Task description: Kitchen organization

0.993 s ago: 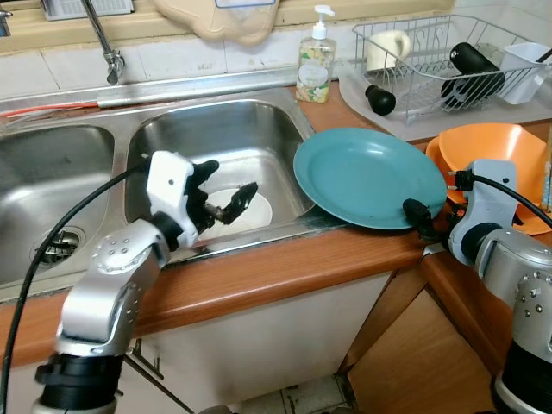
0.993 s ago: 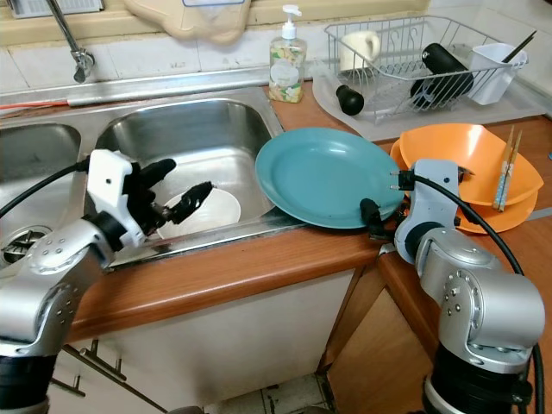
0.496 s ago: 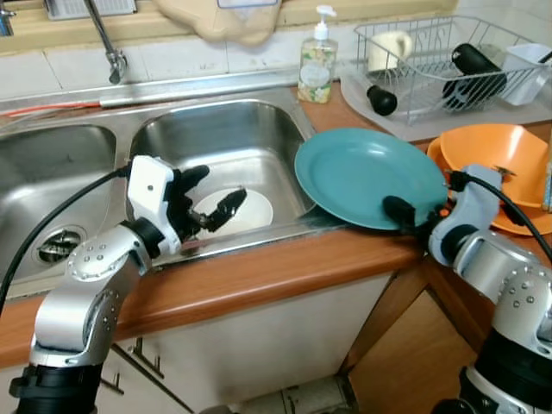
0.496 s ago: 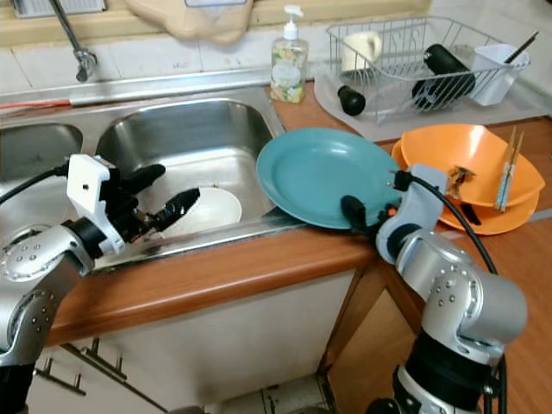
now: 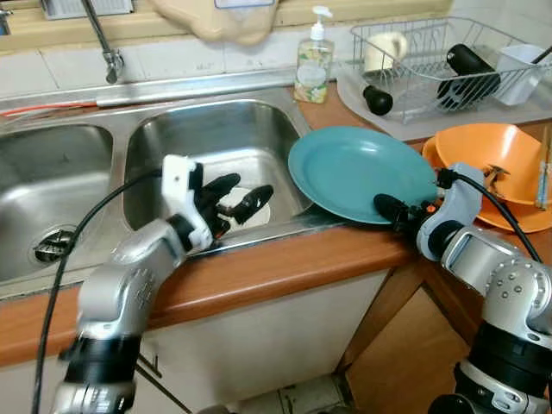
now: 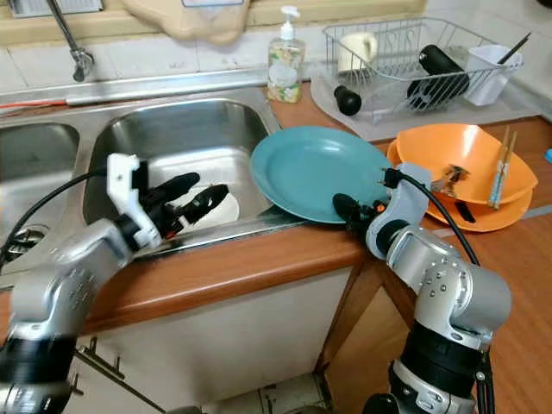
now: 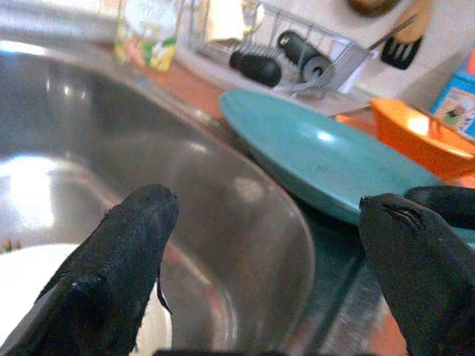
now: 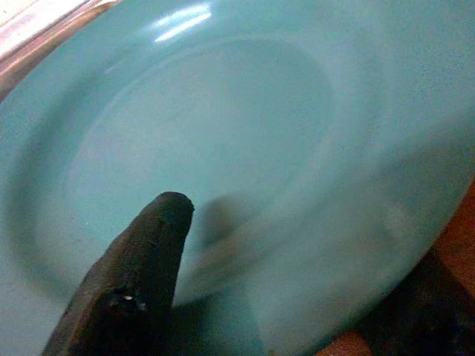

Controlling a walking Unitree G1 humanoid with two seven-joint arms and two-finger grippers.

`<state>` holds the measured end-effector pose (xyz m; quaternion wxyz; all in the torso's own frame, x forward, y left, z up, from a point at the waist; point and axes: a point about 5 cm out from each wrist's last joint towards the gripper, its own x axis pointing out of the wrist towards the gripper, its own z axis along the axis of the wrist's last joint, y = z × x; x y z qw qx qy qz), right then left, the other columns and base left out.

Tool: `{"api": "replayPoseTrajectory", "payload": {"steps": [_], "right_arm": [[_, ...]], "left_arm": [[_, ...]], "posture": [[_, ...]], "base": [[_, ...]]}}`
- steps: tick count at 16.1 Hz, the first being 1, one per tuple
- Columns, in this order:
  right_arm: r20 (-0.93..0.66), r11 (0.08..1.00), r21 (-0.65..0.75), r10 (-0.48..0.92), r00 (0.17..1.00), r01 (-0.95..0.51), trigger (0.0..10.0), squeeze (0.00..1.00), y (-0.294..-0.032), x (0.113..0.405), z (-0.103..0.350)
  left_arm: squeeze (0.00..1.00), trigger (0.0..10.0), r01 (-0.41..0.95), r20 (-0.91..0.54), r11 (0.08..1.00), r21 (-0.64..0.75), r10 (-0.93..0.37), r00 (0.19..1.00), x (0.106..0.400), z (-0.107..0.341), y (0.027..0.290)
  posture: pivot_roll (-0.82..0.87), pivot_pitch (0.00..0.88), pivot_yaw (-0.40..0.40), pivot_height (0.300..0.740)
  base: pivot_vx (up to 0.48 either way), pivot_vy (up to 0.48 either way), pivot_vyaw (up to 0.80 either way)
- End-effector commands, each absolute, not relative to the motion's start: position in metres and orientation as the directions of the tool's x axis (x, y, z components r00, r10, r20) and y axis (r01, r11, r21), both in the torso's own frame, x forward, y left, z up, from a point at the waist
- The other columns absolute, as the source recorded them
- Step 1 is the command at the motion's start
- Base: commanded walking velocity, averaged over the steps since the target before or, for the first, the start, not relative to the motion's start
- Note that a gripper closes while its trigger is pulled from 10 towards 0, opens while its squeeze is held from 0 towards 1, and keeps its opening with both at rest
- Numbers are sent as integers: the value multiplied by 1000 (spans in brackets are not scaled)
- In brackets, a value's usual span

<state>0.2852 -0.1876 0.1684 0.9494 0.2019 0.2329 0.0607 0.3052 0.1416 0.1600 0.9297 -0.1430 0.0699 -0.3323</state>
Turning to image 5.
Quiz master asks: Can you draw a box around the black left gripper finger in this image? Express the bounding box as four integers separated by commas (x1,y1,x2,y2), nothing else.
226,185,274,221
207,172,242,204

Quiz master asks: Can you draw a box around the white bowl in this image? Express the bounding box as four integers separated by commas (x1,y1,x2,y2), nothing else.
220,185,273,229

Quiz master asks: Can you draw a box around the teal plate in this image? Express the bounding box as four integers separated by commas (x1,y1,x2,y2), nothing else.
287,126,438,225

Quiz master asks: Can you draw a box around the wooden kitchen counter cabinet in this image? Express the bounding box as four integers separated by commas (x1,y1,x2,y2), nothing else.
0,259,484,414

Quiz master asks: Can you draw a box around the stainless steel double sink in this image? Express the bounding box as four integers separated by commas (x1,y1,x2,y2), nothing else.
0,86,324,294

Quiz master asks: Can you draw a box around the orange bowl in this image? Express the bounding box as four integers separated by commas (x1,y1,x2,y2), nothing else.
434,123,551,206

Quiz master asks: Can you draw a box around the orange plate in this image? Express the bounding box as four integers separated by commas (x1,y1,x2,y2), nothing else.
421,138,552,234

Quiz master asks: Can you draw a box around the grey drain tray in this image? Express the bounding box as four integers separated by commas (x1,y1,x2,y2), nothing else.
336,65,552,143

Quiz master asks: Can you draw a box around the pump soap bottle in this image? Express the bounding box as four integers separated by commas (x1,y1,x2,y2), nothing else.
294,6,336,104

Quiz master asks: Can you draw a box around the cream mug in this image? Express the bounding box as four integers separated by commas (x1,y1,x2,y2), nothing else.
362,32,408,74

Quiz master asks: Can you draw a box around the sink drain strainer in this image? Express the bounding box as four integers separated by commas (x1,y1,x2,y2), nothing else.
33,226,78,267

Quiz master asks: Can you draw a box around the beige bag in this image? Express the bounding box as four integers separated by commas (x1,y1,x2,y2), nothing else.
151,0,281,46

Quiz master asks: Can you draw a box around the black flask bottle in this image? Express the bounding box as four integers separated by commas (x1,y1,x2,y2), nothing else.
436,43,501,111

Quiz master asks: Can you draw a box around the metal faucet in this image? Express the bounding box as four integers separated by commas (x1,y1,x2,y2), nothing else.
82,0,124,85

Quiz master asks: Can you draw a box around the white utensil cup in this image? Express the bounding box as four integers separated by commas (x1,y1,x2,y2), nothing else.
496,43,549,106

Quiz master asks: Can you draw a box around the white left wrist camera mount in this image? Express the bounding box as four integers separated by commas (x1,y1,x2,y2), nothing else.
161,155,215,247

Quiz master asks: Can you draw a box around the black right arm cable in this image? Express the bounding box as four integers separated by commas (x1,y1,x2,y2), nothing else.
436,168,546,264

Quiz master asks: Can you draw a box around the black handled metal utensil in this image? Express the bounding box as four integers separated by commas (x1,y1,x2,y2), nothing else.
479,162,523,208

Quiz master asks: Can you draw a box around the wire dish rack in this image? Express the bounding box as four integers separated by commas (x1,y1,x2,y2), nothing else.
349,17,552,122

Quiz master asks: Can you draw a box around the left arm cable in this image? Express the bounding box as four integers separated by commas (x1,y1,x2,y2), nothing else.
30,168,169,414

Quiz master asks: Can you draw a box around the red cord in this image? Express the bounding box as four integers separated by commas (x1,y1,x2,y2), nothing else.
0,99,97,117

